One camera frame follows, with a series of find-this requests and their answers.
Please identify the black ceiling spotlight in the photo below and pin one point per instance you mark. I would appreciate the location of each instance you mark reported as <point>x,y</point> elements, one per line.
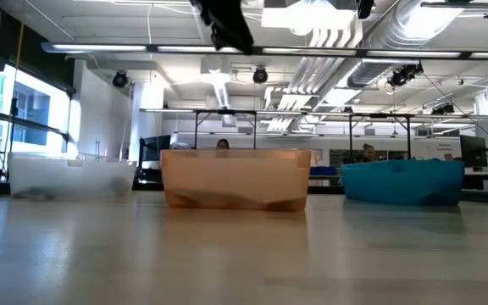
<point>260,75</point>
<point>120,79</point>

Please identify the white ceiling baffles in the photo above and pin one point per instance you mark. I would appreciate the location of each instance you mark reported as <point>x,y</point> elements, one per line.
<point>312,76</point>

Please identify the orange plastic bin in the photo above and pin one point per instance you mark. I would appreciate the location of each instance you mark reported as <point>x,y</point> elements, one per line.
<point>235,178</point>

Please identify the teal plastic bin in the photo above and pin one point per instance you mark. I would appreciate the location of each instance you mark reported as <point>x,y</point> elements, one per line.
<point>403,182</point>

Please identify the long ceiling light bar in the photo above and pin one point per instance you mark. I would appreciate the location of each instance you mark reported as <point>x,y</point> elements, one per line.
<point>396,53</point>

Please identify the white ceiling vent duct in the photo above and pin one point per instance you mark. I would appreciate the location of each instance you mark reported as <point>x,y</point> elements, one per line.
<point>216,80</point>

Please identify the silver ventilation duct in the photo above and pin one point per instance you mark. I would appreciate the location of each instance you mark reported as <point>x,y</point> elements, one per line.
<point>375,68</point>

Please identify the black metal frame stand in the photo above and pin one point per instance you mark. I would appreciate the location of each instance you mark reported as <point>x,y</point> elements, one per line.
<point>196,127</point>
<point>408,135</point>

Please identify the clear plastic bin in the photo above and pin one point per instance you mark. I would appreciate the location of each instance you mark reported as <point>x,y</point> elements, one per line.
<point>70,178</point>

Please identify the black monitor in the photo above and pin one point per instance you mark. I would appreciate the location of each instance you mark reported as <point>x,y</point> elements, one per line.
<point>473,148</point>

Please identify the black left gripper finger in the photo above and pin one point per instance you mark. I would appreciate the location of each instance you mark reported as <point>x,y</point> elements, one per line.
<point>242,40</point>
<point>219,39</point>

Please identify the person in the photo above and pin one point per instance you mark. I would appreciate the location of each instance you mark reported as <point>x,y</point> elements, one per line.
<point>223,144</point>
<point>369,153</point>

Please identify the blue chair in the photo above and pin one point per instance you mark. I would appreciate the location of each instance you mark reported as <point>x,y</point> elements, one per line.
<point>323,170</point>

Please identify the black cart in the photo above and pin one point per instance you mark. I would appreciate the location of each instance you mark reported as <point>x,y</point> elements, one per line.
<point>155,148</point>

